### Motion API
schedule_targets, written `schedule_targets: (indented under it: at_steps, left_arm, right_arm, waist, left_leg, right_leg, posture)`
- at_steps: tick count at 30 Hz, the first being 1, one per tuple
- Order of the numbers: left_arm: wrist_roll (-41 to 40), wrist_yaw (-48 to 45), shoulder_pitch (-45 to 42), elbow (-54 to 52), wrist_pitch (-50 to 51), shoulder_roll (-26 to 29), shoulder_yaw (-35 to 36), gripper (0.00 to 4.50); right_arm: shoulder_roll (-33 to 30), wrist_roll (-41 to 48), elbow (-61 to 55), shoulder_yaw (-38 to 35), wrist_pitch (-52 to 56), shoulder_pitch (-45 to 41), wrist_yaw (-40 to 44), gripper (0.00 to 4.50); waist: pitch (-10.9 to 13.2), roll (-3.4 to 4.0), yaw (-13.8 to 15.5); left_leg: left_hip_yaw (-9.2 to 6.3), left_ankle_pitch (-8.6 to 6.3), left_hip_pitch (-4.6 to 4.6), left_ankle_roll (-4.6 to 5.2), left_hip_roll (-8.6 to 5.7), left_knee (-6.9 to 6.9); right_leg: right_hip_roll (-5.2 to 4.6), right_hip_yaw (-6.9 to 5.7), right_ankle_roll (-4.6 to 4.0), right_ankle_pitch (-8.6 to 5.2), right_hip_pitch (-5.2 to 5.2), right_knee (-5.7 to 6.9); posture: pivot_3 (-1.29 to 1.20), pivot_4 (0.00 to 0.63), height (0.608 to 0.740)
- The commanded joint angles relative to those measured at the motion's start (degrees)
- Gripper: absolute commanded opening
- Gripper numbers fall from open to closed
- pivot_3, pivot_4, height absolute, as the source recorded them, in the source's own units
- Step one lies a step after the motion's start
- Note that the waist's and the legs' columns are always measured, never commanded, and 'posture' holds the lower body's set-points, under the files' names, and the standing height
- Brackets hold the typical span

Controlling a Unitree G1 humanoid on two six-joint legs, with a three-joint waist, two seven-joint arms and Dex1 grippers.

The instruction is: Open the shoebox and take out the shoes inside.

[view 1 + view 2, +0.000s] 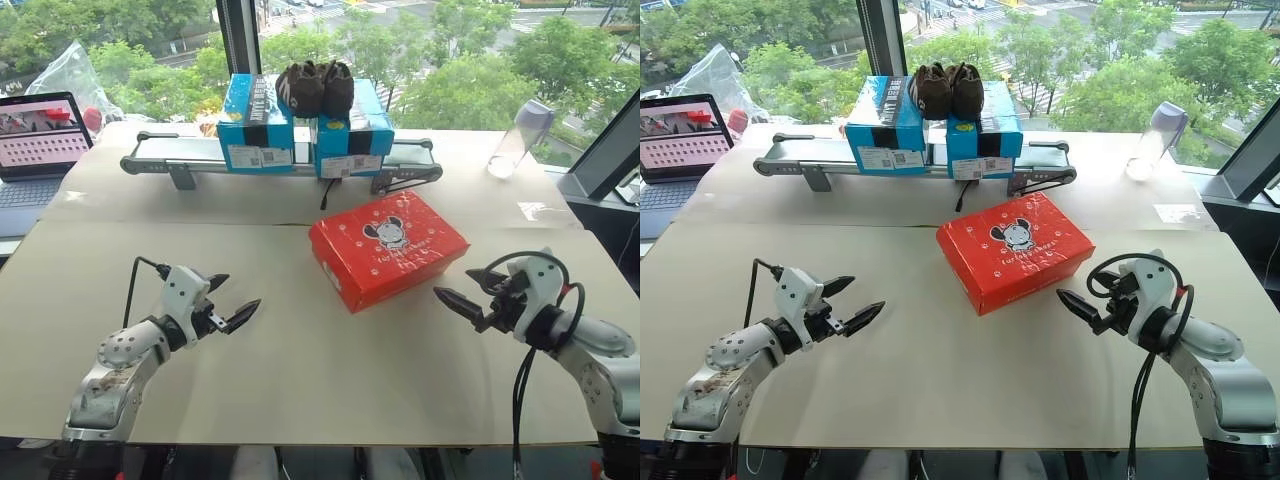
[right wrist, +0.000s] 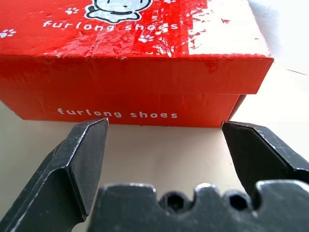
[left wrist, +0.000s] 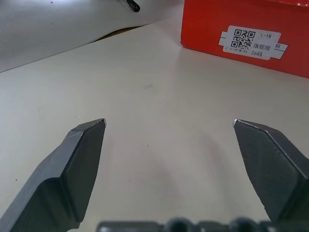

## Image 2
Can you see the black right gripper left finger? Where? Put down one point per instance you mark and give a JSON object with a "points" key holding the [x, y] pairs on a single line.
{"points": [[60, 174]]}

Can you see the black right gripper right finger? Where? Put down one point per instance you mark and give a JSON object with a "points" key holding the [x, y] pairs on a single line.
{"points": [[260, 154]]}

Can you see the red cardboard shoe box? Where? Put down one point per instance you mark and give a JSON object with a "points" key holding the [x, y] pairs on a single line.
{"points": [[144, 108]]}

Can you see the red cardboard shoe box lid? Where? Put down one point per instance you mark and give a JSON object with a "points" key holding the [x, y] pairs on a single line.
{"points": [[135, 46]]}

